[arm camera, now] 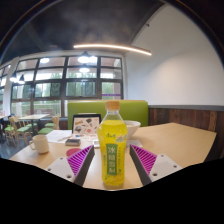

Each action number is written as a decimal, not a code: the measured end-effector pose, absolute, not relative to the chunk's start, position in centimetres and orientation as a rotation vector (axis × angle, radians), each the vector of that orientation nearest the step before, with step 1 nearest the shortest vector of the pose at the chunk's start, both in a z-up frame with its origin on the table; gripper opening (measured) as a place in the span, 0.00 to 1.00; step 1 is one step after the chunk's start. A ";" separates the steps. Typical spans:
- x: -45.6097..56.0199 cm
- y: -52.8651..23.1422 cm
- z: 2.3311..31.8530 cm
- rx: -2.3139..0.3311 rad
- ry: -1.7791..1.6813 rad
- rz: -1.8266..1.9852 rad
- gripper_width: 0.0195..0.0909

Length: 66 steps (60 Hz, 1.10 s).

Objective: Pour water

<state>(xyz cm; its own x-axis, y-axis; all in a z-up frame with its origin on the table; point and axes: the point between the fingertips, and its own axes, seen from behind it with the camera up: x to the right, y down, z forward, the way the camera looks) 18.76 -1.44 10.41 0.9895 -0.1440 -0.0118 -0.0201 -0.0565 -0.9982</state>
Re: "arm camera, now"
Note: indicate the light wooden dining table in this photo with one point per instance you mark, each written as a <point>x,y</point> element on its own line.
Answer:
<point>33,117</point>

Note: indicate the pendant lamp group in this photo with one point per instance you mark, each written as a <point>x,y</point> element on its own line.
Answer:
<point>83,58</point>

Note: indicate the flat round red coaster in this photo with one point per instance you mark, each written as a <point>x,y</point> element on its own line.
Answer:
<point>71,152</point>

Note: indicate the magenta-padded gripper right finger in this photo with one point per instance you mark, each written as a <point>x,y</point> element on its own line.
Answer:
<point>163,165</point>

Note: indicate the large gridded window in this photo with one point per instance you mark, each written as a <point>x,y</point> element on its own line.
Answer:
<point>50,90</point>

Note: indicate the wooden green-seated chair group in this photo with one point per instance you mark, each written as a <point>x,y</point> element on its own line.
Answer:
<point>22,129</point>

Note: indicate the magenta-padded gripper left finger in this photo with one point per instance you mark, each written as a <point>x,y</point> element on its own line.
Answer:
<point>63,166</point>

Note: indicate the green upholstered bench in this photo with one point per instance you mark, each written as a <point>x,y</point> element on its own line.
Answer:
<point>133,111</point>

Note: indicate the cream paper cup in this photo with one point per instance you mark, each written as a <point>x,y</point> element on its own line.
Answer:
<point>41,143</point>

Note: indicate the white ceramic bowl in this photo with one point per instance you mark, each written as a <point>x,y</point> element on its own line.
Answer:
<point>132,127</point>

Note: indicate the yellow drink bottle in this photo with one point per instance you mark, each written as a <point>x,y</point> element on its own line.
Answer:
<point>112,140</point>

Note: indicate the curved ceiling light strip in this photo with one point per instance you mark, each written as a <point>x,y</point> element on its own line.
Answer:
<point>113,46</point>

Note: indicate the small dark flat box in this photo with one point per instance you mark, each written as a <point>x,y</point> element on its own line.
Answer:
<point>72,142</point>

